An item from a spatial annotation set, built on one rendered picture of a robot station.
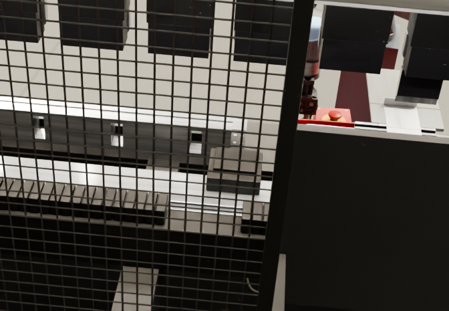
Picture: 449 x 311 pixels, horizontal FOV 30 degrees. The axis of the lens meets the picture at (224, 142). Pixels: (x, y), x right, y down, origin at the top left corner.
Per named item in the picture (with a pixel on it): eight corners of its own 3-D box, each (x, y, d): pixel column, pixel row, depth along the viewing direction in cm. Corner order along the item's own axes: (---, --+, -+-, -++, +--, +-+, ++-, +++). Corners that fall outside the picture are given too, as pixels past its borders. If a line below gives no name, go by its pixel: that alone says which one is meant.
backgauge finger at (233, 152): (264, 127, 207) (265, 111, 204) (259, 195, 186) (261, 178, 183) (215, 123, 207) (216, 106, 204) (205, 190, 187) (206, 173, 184)
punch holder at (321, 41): (379, 55, 201) (391, -7, 191) (381, 74, 194) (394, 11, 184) (317, 50, 201) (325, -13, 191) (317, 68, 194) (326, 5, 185)
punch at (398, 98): (435, 102, 203) (443, 69, 198) (436, 107, 202) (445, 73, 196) (393, 98, 204) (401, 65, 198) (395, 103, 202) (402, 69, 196)
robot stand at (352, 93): (321, 182, 347) (349, 17, 300) (365, 190, 345) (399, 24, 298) (317, 211, 333) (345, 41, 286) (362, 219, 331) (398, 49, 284)
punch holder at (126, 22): (130, 33, 202) (129, -30, 192) (124, 51, 196) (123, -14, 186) (69, 27, 203) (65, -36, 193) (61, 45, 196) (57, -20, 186)
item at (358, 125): (432, 138, 210) (435, 128, 208) (434, 145, 208) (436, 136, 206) (353, 130, 211) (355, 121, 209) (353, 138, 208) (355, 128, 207)
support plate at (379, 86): (430, 75, 230) (431, 73, 230) (443, 132, 209) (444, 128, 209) (365, 69, 231) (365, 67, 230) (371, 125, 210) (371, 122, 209)
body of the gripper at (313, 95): (290, 116, 240) (294, 78, 233) (288, 101, 247) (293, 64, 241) (317, 117, 240) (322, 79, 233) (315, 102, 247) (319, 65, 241)
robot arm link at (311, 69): (294, 50, 238) (323, 52, 239) (293, 64, 241) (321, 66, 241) (296, 62, 232) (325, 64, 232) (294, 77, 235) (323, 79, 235)
